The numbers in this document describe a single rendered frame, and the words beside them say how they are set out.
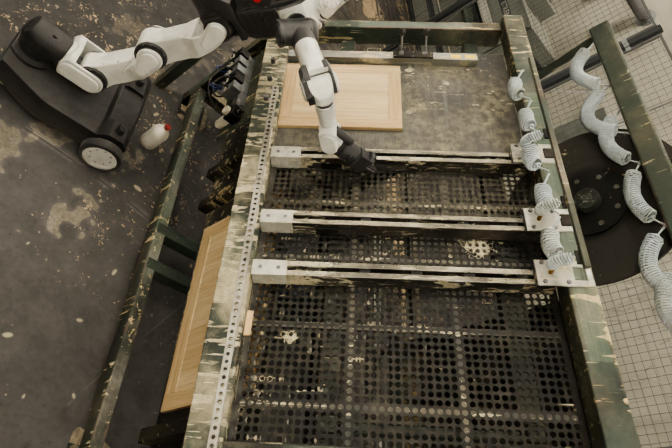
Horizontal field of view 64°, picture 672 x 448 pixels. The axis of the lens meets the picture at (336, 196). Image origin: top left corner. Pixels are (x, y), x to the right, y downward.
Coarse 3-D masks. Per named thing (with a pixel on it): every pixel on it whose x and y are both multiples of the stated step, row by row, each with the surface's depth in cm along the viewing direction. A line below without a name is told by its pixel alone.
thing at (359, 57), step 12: (288, 60) 273; (336, 60) 272; (348, 60) 271; (360, 60) 271; (372, 60) 271; (384, 60) 270; (396, 60) 270; (408, 60) 270; (420, 60) 269; (432, 60) 269; (444, 60) 268; (456, 60) 268; (468, 60) 268
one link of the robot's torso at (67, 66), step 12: (72, 48) 240; (84, 48) 252; (96, 48) 252; (60, 60) 240; (72, 60) 238; (60, 72) 242; (72, 72) 241; (84, 72) 242; (84, 84) 247; (96, 84) 246
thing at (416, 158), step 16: (544, 128) 210; (512, 144) 223; (544, 144) 222; (272, 160) 227; (288, 160) 226; (304, 160) 226; (320, 160) 225; (336, 160) 225; (384, 160) 223; (400, 160) 223; (416, 160) 223; (432, 160) 223; (448, 160) 222; (464, 160) 222; (480, 160) 222; (496, 160) 222; (512, 160) 220; (544, 160) 217
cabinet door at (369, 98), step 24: (288, 72) 266; (336, 72) 266; (360, 72) 266; (384, 72) 265; (288, 96) 255; (336, 96) 255; (360, 96) 255; (384, 96) 255; (288, 120) 245; (312, 120) 245; (360, 120) 245; (384, 120) 245
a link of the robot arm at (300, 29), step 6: (288, 24) 199; (294, 24) 200; (300, 24) 200; (306, 24) 201; (288, 30) 199; (294, 30) 199; (300, 30) 198; (306, 30) 198; (312, 30) 201; (288, 36) 199; (294, 36) 198; (300, 36) 196; (306, 36) 196; (312, 36) 197; (288, 42) 201; (294, 42) 198; (294, 48) 198
